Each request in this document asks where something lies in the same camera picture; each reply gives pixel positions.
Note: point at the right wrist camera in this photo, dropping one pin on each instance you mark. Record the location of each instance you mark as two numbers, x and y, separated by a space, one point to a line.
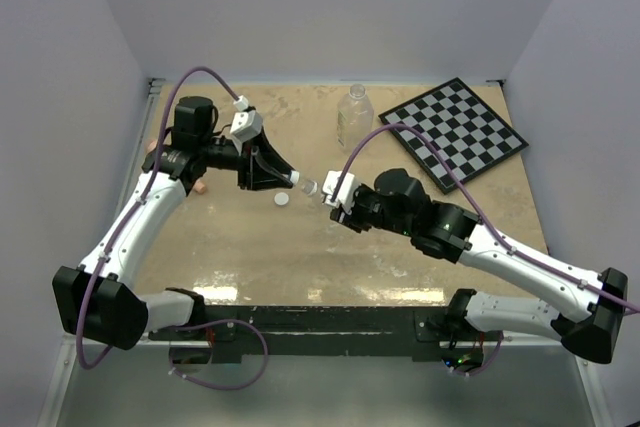
339 195

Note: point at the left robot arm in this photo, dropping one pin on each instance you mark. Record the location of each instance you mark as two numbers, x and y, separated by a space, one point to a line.
95 299

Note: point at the large clear plastic bottle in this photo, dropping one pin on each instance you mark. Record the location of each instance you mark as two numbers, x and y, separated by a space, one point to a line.
355 116

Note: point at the blue bottle cap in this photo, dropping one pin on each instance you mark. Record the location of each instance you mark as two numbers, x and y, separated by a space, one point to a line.
294 177

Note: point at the black front table rail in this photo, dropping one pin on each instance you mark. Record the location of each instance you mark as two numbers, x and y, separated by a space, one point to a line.
422 334

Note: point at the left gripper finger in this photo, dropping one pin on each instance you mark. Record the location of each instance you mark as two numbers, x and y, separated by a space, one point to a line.
261 180
269 159

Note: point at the peach wooden handle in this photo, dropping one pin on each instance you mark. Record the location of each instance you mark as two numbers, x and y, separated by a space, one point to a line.
199 186

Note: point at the black white chessboard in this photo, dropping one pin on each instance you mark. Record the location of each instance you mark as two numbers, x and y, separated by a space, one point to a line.
470 136

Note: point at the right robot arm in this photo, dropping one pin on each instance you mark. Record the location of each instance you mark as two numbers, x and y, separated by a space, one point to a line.
580 308

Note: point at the small clear plastic bottle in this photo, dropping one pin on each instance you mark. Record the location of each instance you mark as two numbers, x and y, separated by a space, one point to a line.
310 188

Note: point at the white bottle cap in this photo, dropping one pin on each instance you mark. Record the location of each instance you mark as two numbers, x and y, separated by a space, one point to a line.
281 199

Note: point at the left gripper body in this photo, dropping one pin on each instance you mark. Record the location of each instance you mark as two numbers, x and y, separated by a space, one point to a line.
248 162

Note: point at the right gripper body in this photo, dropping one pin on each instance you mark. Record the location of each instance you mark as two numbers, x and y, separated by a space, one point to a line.
367 210

